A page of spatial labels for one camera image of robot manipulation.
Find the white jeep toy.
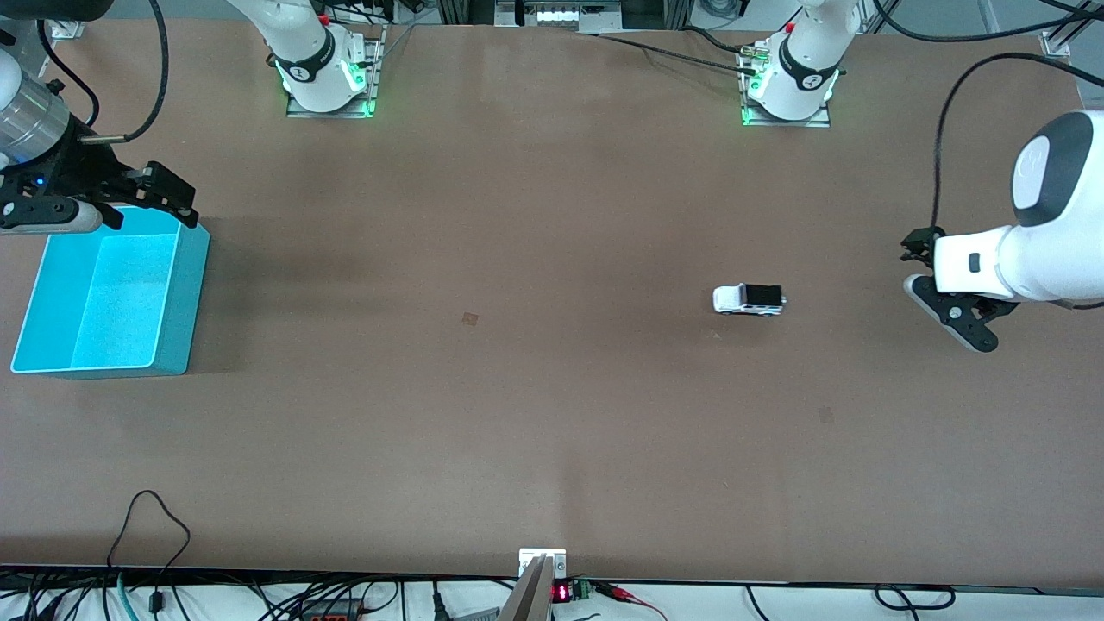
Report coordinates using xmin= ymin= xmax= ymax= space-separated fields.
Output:
xmin=712 ymin=283 xmax=787 ymax=317

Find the turquoise plastic bin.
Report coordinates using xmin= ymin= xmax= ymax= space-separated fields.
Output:
xmin=10 ymin=205 xmax=210 ymax=379

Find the silver control box with lights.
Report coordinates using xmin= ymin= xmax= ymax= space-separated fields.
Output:
xmin=494 ymin=0 xmax=624 ymax=34

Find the grey aluminium bar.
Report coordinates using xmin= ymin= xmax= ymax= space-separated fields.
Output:
xmin=498 ymin=555 xmax=554 ymax=621

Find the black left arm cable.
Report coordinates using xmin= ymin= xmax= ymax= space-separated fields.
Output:
xmin=930 ymin=52 xmax=1104 ymax=229

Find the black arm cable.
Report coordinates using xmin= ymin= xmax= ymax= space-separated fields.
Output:
xmin=34 ymin=0 xmax=169 ymax=143
xmin=930 ymin=52 xmax=1104 ymax=229

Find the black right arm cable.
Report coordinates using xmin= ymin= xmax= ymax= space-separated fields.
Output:
xmin=34 ymin=0 xmax=169 ymax=143

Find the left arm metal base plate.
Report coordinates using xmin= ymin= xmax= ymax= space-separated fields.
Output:
xmin=740 ymin=39 xmax=833 ymax=129

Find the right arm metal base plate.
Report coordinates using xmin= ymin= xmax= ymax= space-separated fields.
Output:
xmin=286 ymin=24 xmax=385 ymax=119

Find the coiled black cable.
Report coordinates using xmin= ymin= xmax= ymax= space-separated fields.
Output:
xmin=875 ymin=584 xmax=957 ymax=612

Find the black cable across table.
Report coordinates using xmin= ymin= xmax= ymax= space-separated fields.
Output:
xmin=595 ymin=26 xmax=764 ymax=77

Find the thin black looped cable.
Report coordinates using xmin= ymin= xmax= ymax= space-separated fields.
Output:
xmin=106 ymin=490 xmax=192 ymax=615

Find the red clip lead wire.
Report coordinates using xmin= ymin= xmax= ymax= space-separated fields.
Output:
xmin=593 ymin=581 xmax=669 ymax=621

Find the white metal bracket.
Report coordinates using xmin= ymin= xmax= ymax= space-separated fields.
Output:
xmin=518 ymin=548 xmax=568 ymax=579

